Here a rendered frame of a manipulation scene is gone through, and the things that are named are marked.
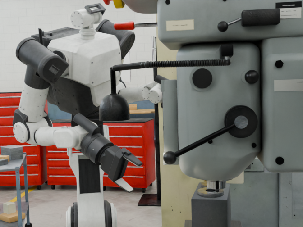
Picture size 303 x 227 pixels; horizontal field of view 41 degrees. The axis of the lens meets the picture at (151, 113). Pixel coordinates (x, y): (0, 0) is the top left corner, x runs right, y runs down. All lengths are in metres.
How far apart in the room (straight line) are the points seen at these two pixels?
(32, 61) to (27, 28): 9.58
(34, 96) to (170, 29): 0.74
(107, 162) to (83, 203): 0.38
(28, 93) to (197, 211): 0.72
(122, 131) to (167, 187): 2.90
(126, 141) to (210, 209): 4.31
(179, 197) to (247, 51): 2.02
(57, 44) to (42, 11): 9.37
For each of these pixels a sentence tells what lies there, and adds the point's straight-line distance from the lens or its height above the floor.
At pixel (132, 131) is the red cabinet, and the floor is 0.87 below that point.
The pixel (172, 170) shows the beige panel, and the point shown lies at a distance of 2.80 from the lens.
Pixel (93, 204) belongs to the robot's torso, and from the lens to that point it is 1.65.
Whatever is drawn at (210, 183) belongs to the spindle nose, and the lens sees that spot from 1.02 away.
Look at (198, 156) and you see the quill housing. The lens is 0.92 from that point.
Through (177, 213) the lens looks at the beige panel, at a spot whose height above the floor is 0.64.
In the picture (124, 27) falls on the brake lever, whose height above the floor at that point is 1.69.
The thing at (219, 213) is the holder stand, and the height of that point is 1.10.
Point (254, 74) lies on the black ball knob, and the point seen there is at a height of 1.55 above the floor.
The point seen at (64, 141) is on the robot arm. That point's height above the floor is 1.36.
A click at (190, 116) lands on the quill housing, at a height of 1.46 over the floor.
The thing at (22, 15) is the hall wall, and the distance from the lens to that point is 11.12.
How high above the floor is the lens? 1.55
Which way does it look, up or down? 4 degrees down
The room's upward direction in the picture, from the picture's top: 2 degrees counter-clockwise
